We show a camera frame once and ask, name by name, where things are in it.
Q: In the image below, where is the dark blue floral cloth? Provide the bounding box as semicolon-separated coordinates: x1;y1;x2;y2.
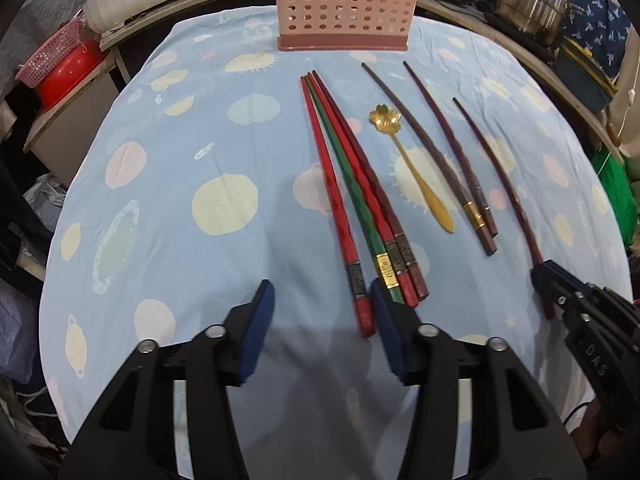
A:
470;0;636;86

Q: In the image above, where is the blue printed tablecloth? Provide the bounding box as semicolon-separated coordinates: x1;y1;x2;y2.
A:
39;10;632;480

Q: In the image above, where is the person's right forearm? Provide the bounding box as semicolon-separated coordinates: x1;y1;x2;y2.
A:
572;400;608;461

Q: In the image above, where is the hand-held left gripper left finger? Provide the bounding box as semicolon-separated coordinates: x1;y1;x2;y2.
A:
59;280;276;480

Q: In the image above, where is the dark red chopstick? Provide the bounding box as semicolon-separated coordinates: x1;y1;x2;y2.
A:
314;71;430;301

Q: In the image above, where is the pink plastic basket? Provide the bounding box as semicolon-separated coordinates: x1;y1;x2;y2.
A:
15;17;83;86

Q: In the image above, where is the gold flower spoon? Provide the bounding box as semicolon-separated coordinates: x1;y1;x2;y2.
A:
369;104;457;235

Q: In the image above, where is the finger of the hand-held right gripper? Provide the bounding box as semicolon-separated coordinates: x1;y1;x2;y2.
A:
550;261;608;306
531;260;571;321

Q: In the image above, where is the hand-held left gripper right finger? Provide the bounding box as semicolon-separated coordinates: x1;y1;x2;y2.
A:
369;279;587;480

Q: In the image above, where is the blue striped cloth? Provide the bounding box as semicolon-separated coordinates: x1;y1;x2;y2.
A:
0;0;81;91

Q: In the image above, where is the red plastic basin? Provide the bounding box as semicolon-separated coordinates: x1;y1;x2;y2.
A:
37;37;106;111

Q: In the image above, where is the pink perforated utensil holder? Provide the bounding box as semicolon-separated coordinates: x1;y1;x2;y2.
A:
274;0;420;53

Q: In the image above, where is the green chopstick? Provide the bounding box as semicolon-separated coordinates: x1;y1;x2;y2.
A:
306;75;405;306

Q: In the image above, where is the brown chopstick gold band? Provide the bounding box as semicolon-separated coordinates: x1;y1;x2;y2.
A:
361;62;498;257

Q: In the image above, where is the green bag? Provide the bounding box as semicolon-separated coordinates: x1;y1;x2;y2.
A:
590;150;640;251

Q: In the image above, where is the white plastic bag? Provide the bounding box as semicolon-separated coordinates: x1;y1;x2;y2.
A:
22;172;66;233

